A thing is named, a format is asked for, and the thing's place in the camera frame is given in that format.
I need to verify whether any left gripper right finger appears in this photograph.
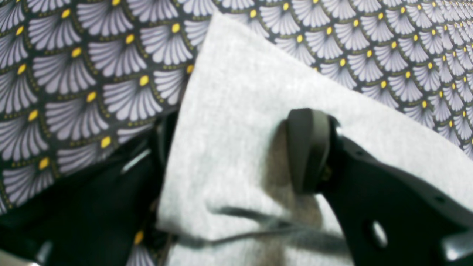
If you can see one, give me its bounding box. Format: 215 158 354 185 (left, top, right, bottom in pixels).
286 108 473 266

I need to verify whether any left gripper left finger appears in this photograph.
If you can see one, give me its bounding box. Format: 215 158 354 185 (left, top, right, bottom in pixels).
1 111 178 266

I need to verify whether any light grey T-shirt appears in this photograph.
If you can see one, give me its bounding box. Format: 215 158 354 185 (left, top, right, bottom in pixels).
157 12 473 266

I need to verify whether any fan-patterned table cloth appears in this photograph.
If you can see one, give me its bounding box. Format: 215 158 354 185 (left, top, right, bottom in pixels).
1 0 472 266

